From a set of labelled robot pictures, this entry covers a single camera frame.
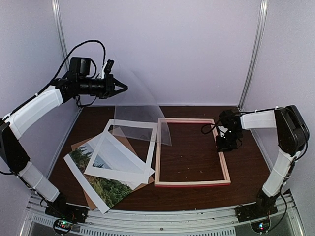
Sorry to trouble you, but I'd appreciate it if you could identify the landscape photo print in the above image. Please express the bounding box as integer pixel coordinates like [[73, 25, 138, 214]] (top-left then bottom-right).
[[64, 128, 142, 213]]

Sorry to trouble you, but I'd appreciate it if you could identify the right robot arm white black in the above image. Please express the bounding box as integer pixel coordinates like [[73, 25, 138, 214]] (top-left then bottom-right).
[[216, 105, 310, 217]]

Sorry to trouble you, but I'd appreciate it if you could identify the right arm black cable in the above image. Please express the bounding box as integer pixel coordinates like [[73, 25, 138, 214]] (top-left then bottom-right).
[[201, 122, 221, 135]]

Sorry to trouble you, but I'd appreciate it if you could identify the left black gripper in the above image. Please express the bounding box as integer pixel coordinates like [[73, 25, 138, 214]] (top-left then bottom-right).
[[78, 73, 128, 99]]

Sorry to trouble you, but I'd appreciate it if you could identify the white mat board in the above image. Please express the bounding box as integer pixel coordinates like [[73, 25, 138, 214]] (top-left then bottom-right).
[[84, 119, 158, 183]]

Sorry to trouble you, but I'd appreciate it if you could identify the aluminium corner post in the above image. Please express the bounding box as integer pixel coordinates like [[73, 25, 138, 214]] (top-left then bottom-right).
[[238, 0, 269, 110], [51, 0, 68, 60]]

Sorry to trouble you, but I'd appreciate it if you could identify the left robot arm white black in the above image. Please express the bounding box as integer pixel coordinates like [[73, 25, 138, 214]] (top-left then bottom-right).
[[0, 57, 128, 218]]

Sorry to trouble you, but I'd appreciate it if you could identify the clear acrylic sheet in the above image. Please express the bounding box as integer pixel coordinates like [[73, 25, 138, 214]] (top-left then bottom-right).
[[113, 69, 172, 146]]

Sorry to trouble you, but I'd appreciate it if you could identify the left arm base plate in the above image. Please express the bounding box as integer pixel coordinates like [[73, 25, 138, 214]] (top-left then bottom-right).
[[45, 204, 89, 223]]

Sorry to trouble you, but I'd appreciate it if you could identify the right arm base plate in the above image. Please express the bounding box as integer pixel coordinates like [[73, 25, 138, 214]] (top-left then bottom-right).
[[235, 203, 278, 222]]

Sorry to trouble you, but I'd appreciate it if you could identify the right aluminium corner post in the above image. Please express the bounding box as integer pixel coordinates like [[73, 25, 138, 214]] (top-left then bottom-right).
[[238, 0, 269, 110]]

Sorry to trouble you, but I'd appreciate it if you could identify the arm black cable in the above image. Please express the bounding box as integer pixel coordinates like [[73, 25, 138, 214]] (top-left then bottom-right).
[[49, 40, 107, 84], [201, 122, 221, 135]]

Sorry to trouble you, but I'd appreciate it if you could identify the aluminium front rail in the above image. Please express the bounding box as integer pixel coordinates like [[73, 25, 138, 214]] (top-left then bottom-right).
[[24, 189, 303, 236]]

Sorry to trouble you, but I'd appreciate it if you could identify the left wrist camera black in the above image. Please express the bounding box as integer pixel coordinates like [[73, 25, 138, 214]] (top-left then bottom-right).
[[97, 59, 115, 79]]

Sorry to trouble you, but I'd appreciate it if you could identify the wooden picture frame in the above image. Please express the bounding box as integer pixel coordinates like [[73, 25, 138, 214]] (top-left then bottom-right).
[[154, 118, 231, 187]]

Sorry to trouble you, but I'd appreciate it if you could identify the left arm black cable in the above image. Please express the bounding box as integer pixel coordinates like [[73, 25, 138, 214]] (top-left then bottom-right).
[[49, 40, 107, 84]]

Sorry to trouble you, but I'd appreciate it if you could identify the left aluminium corner post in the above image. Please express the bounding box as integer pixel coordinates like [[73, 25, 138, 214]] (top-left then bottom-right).
[[51, 0, 68, 60]]

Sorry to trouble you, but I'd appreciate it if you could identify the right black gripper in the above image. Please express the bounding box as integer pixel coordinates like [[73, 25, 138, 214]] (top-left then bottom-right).
[[216, 129, 242, 152]]

